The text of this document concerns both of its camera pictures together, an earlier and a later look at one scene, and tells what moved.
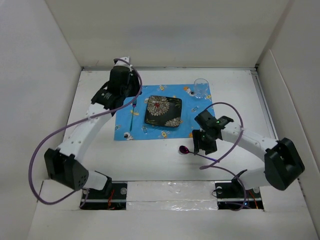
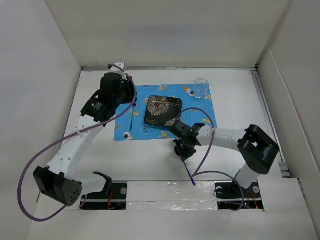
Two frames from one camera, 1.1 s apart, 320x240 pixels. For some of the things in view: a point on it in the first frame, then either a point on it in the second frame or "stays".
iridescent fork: (134, 104) stays
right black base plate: (232, 195) stays
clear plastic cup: (201, 86) stays
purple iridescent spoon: (185, 150) to (177, 151)
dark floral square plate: (163, 111) stays
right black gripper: (196, 136) to (184, 154)
